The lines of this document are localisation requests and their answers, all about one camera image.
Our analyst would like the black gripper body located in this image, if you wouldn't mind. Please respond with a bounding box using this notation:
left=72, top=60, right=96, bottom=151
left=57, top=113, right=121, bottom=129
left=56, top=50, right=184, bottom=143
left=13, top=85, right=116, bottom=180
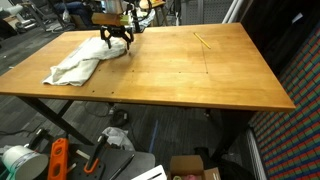
left=100, top=25, right=134, bottom=42

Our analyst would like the white towel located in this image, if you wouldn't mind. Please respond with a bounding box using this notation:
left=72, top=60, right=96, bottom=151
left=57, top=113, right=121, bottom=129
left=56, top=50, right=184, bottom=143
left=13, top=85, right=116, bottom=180
left=42, top=37, right=126, bottom=86

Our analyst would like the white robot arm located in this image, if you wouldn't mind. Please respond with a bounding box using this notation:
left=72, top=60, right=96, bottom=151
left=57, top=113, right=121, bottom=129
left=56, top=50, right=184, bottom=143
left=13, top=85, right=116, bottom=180
left=100, top=0, right=134, bottom=48

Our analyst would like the crumpled white cloth pile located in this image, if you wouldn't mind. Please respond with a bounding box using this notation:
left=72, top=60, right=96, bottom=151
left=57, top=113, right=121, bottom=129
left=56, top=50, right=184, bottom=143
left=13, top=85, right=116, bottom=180
left=122, top=8, right=155, bottom=28

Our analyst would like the small round wooden table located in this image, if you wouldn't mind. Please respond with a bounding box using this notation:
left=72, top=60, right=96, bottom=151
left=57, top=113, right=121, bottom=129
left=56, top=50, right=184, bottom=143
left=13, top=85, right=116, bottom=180
left=139, top=0, right=168, bottom=26

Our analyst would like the yellow pencil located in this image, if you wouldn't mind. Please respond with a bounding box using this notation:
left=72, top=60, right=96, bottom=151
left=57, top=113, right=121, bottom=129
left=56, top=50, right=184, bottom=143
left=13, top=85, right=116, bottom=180
left=193, top=32, right=211, bottom=49

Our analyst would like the orange black clamp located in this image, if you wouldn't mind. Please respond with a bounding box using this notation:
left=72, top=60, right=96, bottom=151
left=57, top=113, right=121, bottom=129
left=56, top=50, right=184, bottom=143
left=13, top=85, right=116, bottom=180
left=84, top=134, right=108, bottom=174

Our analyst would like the black pen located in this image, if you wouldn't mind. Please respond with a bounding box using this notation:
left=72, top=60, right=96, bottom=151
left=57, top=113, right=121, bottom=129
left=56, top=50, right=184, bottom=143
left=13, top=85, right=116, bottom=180
left=109, top=154, right=135, bottom=180

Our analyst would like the orange level tool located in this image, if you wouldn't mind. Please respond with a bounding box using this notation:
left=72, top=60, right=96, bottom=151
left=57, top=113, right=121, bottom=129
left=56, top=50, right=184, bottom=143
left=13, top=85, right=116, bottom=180
left=47, top=138, right=68, bottom=180

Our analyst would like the cardboard box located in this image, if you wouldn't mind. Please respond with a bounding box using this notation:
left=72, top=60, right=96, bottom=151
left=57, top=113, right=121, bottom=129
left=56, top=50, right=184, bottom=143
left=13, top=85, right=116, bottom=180
left=167, top=155, right=222, bottom=180

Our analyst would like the black camera stand pole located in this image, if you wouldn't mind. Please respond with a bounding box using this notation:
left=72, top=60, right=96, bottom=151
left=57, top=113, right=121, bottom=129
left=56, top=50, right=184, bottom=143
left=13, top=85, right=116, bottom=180
left=128, top=0, right=144, bottom=33

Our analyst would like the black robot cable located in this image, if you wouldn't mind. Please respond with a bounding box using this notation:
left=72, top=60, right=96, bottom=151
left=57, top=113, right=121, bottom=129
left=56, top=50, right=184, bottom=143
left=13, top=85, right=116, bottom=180
left=124, top=0, right=154, bottom=24

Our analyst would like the black table leg frame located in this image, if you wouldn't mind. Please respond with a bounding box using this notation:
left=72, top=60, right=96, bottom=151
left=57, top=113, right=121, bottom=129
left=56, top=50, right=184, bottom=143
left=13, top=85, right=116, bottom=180
left=19, top=96, right=92, bottom=145

